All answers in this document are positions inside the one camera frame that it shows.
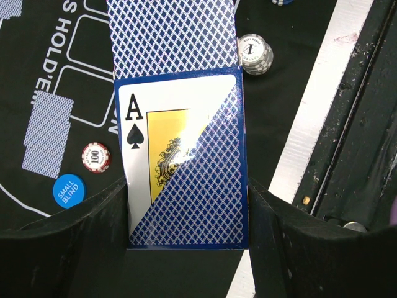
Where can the blue yellow card box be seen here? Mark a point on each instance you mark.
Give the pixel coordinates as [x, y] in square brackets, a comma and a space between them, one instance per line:
[183, 143]

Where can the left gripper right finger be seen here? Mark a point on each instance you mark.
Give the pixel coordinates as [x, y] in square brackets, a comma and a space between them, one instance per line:
[294, 254]

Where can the aluminium mounting rail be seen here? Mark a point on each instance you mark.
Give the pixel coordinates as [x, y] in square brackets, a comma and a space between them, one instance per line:
[351, 175]

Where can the blue white chip stack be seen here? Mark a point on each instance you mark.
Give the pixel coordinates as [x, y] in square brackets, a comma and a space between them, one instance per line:
[282, 2]

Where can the silver mounting bolt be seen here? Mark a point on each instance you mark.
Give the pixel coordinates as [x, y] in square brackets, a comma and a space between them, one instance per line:
[355, 226]

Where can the blue blind button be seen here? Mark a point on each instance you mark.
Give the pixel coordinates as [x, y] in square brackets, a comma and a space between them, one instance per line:
[69, 190]

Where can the black poker felt mat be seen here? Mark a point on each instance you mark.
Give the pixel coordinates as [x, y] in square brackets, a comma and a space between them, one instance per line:
[64, 47]

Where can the white table board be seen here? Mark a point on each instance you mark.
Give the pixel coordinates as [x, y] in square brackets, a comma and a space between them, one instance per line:
[322, 102]

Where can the blue backed card deck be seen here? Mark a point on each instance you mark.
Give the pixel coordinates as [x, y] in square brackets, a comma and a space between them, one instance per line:
[160, 37]

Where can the grey white chip stack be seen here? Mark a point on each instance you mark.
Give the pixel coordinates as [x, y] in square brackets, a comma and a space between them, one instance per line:
[256, 55]

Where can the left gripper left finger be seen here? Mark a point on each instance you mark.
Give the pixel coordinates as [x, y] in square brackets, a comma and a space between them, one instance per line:
[75, 253]

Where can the red white chip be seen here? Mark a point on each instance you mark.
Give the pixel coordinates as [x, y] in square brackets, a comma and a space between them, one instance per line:
[96, 157]

